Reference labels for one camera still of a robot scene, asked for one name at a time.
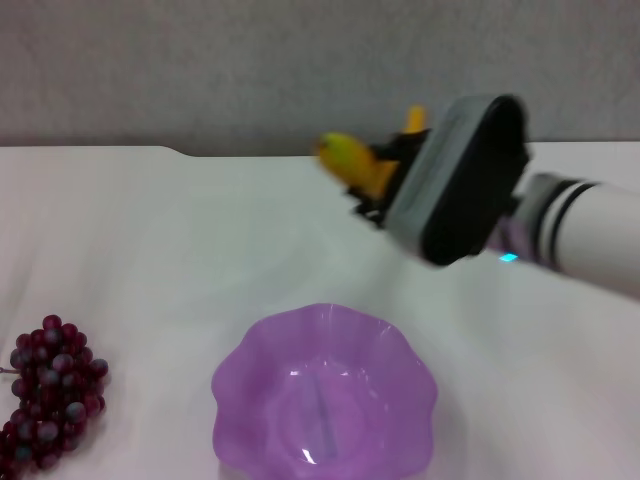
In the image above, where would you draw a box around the dark red grape bunch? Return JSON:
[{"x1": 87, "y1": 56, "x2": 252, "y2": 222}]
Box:
[{"x1": 0, "y1": 313, "x2": 110, "y2": 476}]

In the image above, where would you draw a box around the yellow plastic banana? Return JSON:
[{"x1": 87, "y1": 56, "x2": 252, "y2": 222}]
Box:
[{"x1": 311, "y1": 104, "x2": 432, "y2": 199}]

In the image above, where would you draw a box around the purple scalloped plastic plate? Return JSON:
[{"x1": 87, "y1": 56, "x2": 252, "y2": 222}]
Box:
[{"x1": 210, "y1": 302, "x2": 440, "y2": 474}]

